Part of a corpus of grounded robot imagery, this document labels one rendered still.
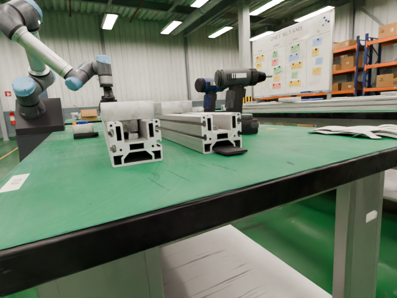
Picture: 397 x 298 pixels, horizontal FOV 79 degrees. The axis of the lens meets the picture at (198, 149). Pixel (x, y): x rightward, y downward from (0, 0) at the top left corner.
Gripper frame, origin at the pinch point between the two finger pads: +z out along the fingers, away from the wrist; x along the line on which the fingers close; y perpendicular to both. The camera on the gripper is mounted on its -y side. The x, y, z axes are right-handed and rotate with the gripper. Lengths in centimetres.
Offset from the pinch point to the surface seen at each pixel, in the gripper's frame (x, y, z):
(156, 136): -4, -98, 0
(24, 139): 51, 33, 9
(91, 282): 10, -113, 17
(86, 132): 11.9, -34.2, 3.1
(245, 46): -509, 621, -201
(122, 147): 3, -98, 2
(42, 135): 41, 34, 7
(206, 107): -36, -52, -4
